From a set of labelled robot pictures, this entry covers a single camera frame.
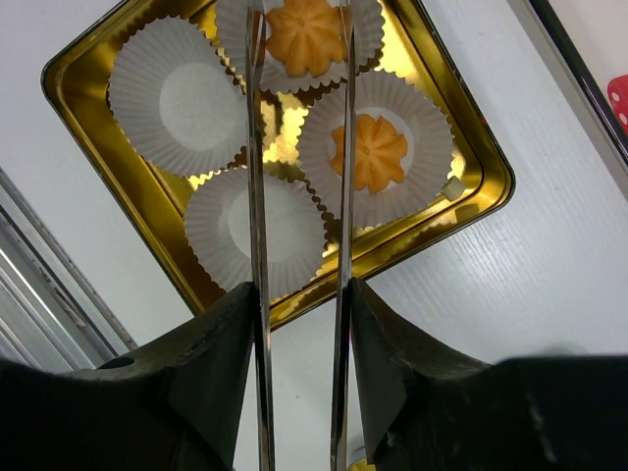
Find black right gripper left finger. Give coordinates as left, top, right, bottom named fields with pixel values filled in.
left=1, top=283, right=255, bottom=470

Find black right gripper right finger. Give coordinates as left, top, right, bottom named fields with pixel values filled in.
left=351, top=279, right=627, bottom=470

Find orange cookie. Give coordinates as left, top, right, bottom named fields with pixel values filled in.
left=354, top=114, right=408, bottom=194
left=266, top=0, right=345, bottom=78

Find metal tongs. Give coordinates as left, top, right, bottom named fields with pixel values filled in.
left=244, top=1, right=357, bottom=470

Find white paper cup front-left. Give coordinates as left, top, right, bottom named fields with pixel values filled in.
left=184, top=169, right=325, bottom=301

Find white paper cup front-right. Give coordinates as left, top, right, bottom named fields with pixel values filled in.
left=296, top=71, right=455, bottom=228

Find square gold cookie tin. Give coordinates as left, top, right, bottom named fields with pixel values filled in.
left=41, top=0, right=516, bottom=331

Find white paper cup back-left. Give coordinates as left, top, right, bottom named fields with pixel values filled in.
left=109, top=17, right=247, bottom=177

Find white paper cup back-right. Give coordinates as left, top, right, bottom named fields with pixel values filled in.
left=215, top=0, right=387, bottom=95

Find strawberry print tray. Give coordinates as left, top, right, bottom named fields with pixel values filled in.
left=528, top=0, right=627, bottom=167

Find aluminium table edge rail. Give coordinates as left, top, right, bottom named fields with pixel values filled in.
left=1, top=173, right=137, bottom=373

